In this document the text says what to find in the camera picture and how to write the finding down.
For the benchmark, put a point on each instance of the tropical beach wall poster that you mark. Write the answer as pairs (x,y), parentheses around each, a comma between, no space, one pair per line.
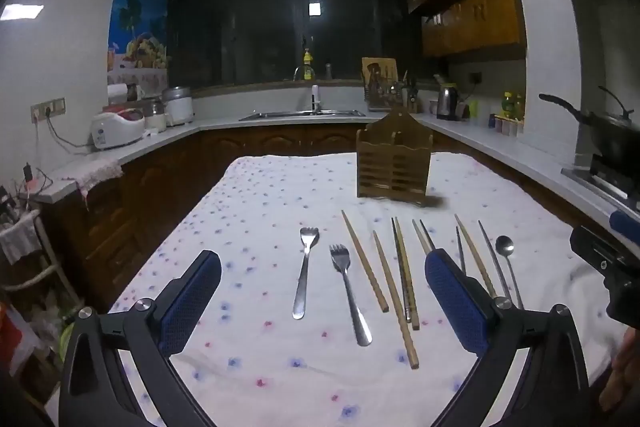
(137,22)

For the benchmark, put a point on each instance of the dark kitchen window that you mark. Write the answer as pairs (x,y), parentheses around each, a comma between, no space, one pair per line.
(240,32)

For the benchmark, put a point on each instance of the wooden cutting board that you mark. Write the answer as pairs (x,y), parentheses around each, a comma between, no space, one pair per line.
(379,68)

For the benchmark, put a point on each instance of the steel sink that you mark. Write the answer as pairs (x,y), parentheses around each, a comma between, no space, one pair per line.
(300,114)

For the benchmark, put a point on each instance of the black wok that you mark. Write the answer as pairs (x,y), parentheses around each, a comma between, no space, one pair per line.
(612,134)

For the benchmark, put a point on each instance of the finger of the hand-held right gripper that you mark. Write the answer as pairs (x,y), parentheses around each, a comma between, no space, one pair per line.
(626,223)

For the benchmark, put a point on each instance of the floral white tablecloth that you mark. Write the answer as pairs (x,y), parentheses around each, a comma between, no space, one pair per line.
(260,217)

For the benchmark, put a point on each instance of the white pot silver lid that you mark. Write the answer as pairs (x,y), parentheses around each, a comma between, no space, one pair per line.
(178,107)

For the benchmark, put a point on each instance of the chopsticks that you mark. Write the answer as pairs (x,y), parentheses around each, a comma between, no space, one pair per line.
(492,257)

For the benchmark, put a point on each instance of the dark jar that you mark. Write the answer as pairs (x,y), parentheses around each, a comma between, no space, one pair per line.
(135,93)

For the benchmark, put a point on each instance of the brown lower cabinets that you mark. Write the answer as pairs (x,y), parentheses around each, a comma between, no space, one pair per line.
(150,187)

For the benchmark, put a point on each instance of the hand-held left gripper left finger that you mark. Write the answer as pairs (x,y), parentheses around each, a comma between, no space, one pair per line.
(192,297)

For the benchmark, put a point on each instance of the black wall socket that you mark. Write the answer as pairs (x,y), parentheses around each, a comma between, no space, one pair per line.
(475,78)

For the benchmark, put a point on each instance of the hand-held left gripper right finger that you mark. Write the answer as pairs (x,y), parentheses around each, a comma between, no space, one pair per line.
(455,302)

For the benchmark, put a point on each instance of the white and red rice cooker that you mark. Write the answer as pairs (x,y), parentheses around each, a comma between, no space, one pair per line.
(117,129)

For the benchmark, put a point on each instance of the white kitchen countertop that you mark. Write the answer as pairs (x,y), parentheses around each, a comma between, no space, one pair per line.
(150,142)

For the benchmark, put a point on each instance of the chrome faucet white filter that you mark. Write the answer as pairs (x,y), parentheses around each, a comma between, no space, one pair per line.
(315,99)

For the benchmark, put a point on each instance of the yellow dish soap bottle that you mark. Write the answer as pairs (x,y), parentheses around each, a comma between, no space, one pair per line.
(307,67)

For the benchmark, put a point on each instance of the lace cloth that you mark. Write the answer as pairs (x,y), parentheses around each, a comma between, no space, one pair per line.
(97,172)

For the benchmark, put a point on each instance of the small glass jar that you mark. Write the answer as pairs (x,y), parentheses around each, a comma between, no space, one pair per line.
(155,117)

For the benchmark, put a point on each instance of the spice jar rack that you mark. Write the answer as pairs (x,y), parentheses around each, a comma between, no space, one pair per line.
(505,126)

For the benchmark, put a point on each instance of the paper towel roll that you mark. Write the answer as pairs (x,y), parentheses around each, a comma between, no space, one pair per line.
(118,95)

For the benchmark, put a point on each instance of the person's right hand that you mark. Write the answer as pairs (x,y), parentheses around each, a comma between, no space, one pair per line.
(624,369)

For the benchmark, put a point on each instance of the cluttered storage shelf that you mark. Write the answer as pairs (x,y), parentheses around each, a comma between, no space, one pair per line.
(27,252)

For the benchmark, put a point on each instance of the rectangular light panel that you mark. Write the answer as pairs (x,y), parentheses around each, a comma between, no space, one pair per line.
(20,12)

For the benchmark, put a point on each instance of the clear oil bottle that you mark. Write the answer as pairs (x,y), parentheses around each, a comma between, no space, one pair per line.
(520,106)

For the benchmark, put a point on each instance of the green round container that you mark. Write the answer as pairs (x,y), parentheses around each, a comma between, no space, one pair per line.
(473,110)

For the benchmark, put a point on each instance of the dish rack with utensils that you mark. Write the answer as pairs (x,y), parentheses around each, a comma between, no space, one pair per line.
(390,97)

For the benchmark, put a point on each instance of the wooden utensil holder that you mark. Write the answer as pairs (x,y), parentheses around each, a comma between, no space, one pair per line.
(392,167)

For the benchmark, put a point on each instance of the silver wall outlet strip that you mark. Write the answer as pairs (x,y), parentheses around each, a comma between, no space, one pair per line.
(48,108)

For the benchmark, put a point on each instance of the gas stove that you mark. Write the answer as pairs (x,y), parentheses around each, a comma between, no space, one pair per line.
(607,182)

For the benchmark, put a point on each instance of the steel spoon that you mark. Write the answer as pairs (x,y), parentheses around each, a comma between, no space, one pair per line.
(505,246)

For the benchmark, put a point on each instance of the small grey bottle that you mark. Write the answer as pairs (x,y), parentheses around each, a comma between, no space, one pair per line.
(328,72)

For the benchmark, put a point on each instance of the steel electric kettle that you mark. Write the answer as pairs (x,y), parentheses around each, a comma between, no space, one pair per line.
(447,104)

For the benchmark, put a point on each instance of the steel fork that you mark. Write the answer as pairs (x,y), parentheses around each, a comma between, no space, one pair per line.
(350,297)
(302,287)

